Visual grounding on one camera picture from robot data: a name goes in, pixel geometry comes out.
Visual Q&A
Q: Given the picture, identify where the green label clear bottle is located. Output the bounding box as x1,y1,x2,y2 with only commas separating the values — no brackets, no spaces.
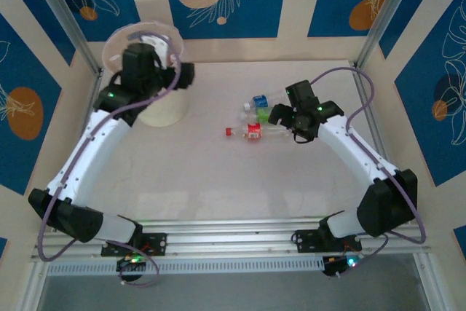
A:
238,106,278,125

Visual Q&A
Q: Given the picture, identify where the slotted grey cable tray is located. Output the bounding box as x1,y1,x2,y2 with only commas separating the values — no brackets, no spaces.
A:
45,254,327,277

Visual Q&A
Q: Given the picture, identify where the blue label white cap bottle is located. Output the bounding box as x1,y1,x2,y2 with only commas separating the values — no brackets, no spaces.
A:
242,88,288,111

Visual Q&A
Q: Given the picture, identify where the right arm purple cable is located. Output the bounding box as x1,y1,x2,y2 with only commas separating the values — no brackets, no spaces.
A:
311,66,427,279

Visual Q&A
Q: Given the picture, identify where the left aluminium frame post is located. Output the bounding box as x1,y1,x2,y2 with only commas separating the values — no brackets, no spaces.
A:
24,0,102,76

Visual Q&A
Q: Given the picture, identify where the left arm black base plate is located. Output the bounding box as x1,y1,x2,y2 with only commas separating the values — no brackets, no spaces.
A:
100,231,168,258

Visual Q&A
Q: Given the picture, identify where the aluminium side rail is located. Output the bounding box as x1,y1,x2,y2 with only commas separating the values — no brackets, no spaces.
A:
50,70,105,232
349,60,405,195

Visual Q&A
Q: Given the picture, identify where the right aluminium frame post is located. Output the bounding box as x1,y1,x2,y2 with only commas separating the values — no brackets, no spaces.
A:
354,0,426,71

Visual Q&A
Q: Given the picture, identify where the right aluminium side rail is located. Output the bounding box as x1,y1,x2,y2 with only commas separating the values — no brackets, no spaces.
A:
349,60,405,195

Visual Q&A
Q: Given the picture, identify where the red label red cap bottle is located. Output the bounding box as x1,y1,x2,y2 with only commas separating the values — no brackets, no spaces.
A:
224,122,296,143

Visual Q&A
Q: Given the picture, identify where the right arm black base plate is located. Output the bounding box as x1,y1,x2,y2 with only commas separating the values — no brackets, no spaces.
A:
293,228,350,254

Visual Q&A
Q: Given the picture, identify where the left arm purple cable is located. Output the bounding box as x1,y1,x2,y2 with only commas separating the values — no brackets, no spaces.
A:
37,32,182,287

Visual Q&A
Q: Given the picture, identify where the white plastic bin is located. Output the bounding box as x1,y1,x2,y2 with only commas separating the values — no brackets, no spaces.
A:
102,22,191,129

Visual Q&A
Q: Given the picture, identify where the left aluminium side rail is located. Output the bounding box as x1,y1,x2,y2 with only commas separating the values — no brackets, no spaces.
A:
50,70,105,232

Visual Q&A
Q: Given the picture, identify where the aluminium frame post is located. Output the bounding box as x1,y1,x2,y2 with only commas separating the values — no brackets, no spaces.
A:
354,0,426,71
24,0,102,76

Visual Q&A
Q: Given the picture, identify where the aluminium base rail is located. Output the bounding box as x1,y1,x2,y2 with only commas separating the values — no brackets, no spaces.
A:
31,215,433,264

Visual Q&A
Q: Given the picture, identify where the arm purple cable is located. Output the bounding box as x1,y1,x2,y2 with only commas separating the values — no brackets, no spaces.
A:
37,32,182,287
311,66,427,279

